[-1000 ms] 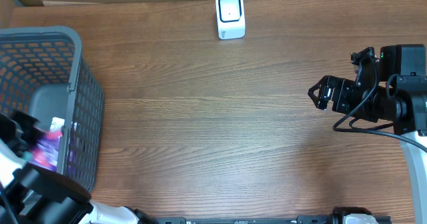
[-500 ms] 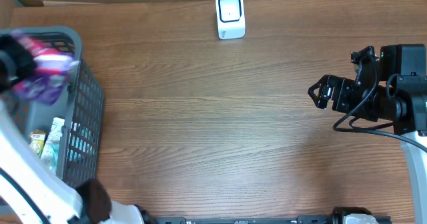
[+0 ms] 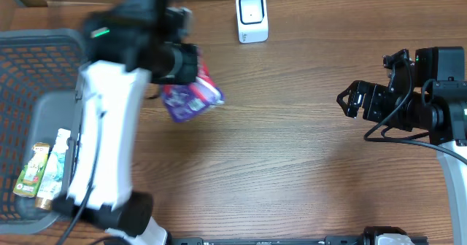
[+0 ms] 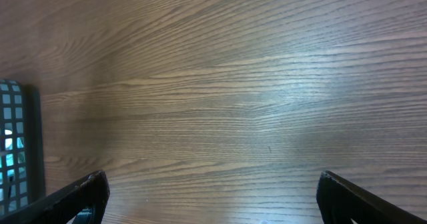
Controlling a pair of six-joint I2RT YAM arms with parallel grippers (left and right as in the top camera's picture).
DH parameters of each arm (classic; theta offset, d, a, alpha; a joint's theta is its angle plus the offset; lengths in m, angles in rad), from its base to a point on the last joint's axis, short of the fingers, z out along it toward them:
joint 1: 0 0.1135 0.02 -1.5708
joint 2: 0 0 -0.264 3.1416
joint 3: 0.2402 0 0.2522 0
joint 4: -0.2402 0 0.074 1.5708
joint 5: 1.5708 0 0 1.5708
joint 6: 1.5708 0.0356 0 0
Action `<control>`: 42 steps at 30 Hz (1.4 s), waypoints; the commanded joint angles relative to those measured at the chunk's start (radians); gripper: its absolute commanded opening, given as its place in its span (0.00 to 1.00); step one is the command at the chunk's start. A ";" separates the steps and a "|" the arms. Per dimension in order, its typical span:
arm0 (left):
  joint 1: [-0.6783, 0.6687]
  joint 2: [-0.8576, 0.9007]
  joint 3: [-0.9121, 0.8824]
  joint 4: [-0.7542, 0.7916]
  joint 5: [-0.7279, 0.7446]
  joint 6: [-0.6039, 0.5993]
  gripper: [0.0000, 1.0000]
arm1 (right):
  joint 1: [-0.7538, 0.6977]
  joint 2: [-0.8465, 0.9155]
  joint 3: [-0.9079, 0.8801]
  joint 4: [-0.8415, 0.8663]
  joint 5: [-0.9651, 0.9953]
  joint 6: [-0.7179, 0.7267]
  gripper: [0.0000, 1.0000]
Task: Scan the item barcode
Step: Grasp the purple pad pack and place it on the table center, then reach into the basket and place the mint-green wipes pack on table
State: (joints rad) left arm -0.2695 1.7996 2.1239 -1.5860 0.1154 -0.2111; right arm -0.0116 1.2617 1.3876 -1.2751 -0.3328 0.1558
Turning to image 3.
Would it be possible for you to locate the purple sanitary pad pack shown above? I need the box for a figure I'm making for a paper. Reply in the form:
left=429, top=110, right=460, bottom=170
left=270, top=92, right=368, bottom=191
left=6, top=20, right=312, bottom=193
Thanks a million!
left=160, top=50, right=225, bottom=123

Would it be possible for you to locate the white cream tube gold cap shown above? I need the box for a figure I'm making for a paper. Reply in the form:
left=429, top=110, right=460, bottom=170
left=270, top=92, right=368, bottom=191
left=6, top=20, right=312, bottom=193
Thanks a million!
left=35, top=128, right=71, bottom=210

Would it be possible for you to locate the green tea carton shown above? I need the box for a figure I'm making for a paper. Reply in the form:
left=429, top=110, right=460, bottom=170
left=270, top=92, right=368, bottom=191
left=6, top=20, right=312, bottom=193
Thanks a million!
left=13, top=142, right=50, bottom=198

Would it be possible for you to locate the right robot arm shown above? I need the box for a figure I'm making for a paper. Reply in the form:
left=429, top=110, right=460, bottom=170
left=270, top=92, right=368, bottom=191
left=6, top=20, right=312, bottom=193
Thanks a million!
left=336, top=47, right=466, bottom=244

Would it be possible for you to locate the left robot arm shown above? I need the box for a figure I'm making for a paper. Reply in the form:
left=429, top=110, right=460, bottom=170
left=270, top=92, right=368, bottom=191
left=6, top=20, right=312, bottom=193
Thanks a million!
left=52, top=0, right=198, bottom=244

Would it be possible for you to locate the white barcode scanner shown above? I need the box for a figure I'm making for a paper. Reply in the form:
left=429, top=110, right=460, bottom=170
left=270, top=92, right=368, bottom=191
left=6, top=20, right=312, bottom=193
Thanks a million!
left=236, top=0, right=269, bottom=44

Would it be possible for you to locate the grey plastic mesh basket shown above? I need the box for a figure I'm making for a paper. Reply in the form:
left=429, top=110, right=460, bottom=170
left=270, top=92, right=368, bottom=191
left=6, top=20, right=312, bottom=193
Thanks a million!
left=1, top=28, right=85, bottom=235

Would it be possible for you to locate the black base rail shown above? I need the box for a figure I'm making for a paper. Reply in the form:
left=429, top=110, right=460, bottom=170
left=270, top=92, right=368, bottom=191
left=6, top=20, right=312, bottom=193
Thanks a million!
left=171, top=236, right=430, bottom=245

